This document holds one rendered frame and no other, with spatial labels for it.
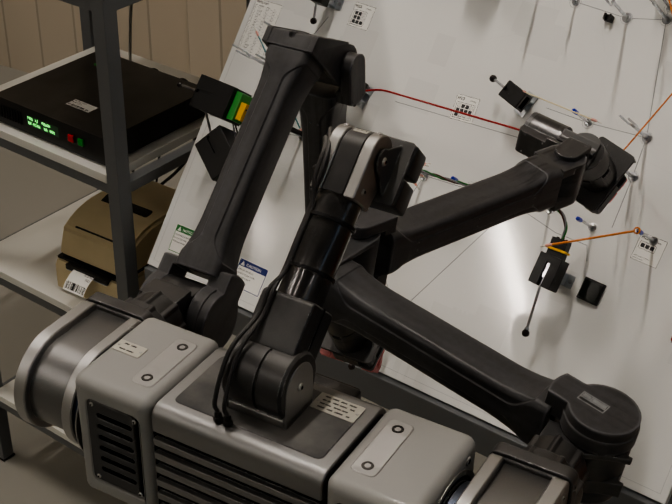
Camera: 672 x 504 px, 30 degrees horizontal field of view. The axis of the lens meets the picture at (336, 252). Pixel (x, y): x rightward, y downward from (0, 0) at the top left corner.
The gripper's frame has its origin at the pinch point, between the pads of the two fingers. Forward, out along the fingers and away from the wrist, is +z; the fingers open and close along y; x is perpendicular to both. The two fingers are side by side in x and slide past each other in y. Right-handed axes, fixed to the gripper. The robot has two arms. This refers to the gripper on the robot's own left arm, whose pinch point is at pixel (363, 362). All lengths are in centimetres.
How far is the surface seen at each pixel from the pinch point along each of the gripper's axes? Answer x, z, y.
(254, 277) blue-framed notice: -18, 24, 40
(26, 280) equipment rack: -8, 49, 107
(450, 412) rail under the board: -5.4, 24.2, -9.4
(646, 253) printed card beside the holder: -38, 7, -35
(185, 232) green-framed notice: -23, 24, 60
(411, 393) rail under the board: -6.4, 24.7, -1.0
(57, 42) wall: -158, 188, 275
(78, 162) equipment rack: -25, 13, 84
